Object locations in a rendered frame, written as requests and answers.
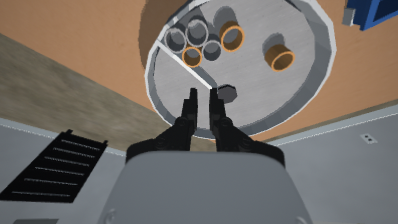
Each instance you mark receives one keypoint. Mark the grey cylinder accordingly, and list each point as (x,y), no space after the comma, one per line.
(170,44)
(215,56)
(194,41)

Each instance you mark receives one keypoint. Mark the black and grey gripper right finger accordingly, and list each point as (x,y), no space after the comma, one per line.
(230,139)

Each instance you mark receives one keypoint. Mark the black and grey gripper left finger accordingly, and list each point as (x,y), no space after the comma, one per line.
(175,138)

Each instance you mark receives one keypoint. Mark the bronze bushing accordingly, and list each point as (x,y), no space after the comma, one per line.
(283,62)
(237,43)
(189,61)

